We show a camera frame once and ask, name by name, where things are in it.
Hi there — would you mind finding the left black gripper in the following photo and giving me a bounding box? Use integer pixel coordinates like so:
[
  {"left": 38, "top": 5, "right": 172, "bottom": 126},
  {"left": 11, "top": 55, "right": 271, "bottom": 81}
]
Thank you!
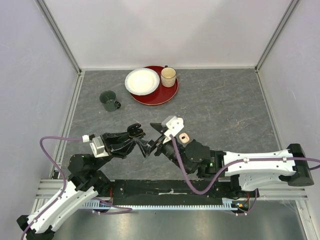
[{"left": 92, "top": 128, "right": 140, "bottom": 171}]

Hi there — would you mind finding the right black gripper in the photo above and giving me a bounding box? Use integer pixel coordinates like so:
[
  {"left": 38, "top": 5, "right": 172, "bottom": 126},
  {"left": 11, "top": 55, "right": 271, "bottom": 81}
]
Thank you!
[{"left": 133, "top": 122, "right": 192, "bottom": 175}]

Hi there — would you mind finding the black earbud charging case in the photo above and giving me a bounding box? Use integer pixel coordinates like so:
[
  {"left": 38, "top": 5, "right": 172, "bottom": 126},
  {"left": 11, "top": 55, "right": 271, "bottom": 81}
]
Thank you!
[{"left": 127, "top": 123, "right": 146, "bottom": 139}]

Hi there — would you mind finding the pink earbud charging case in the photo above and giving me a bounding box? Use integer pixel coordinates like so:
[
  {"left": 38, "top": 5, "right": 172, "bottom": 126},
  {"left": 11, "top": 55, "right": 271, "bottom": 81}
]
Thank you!
[{"left": 179, "top": 132, "right": 190, "bottom": 144}]

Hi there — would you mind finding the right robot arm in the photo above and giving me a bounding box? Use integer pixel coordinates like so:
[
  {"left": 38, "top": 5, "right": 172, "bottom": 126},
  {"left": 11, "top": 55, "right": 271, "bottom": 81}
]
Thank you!
[{"left": 134, "top": 117, "right": 314, "bottom": 197}]

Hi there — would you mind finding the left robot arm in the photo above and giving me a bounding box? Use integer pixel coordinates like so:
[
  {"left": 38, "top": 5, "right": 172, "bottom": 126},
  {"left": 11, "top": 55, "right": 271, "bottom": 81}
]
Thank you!
[{"left": 17, "top": 129, "right": 144, "bottom": 240}]

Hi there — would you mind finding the red round tray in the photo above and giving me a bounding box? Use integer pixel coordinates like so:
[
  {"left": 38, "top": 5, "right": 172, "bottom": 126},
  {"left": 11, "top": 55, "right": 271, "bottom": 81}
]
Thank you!
[{"left": 127, "top": 65, "right": 179, "bottom": 106}]

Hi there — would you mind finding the dark green mug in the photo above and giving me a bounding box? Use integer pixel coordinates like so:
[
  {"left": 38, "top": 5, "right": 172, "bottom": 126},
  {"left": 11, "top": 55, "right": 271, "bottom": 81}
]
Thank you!
[{"left": 99, "top": 90, "right": 122, "bottom": 112}]

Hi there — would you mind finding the white paper plate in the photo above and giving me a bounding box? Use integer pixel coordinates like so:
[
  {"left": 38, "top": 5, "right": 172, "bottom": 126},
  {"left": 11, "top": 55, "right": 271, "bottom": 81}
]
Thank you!
[{"left": 124, "top": 68, "right": 160, "bottom": 96}]

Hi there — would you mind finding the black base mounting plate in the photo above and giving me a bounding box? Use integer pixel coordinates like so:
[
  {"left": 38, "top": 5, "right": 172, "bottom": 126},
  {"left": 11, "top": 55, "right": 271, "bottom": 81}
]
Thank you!
[{"left": 101, "top": 179, "right": 260, "bottom": 207}]

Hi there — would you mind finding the beige ceramic cup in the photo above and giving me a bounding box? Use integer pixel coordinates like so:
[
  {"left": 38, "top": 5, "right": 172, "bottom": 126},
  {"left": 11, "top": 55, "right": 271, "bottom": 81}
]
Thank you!
[{"left": 160, "top": 65, "right": 177, "bottom": 88}]

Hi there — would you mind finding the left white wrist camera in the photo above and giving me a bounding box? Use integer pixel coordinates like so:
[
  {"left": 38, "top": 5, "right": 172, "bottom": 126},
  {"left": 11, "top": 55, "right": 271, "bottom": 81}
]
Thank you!
[{"left": 82, "top": 134, "right": 109, "bottom": 158}]

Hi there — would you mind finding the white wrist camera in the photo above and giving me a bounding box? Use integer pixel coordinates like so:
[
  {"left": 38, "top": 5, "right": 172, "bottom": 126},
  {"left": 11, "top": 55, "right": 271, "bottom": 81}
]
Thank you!
[
  {"left": 161, "top": 115, "right": 184, "bottom": 144},
  {"left": 82, "top": 134, "right": 109, "bottom": 158}
]

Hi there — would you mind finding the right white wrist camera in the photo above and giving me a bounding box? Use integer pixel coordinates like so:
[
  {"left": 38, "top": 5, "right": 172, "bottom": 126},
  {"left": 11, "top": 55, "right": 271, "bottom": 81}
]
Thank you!
[{"left": 161, "top": 115, "right": 184, "bottom": 144}]

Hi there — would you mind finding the slotted cable duct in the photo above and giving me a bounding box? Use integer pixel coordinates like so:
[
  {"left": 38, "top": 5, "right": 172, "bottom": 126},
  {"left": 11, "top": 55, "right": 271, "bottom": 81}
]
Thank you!
[{"left": 80, "top": 199, "right": 245, "bottom": 211}]

